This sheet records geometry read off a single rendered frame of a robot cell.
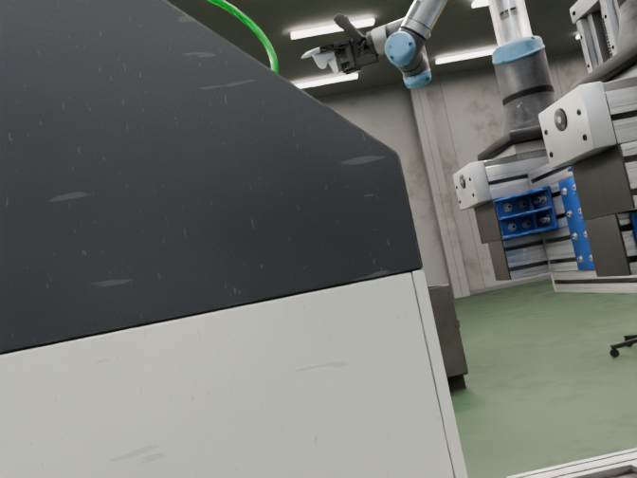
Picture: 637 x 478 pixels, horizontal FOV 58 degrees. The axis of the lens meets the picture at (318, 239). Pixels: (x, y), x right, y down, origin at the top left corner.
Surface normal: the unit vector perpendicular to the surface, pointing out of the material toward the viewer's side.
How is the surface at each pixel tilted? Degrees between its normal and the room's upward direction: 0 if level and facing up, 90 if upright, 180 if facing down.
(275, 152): 90
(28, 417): 90
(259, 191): 90
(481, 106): 90
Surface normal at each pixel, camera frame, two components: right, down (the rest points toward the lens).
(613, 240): -0.98, 0.19
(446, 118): 0.04, -0.08
